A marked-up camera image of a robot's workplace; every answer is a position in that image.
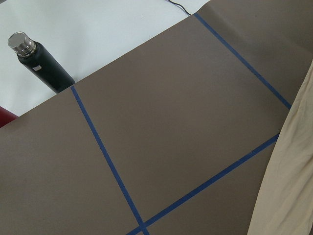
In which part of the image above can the beige long-sleeve printed shirt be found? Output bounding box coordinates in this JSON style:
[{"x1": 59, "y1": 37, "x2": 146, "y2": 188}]
[{"x1": 247, "y1": 68, "x2": 313, "y2": 235}]

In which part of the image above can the black water bottle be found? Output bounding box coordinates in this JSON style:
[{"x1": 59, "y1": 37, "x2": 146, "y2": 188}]
[{"x1": 8, "y1": 32, "x2": 75, "y2": 94}]

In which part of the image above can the red bottle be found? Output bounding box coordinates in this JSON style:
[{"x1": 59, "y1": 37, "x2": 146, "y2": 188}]
[{"x1": 0, "y1": 107, "x2": 18, "y2": 128}]

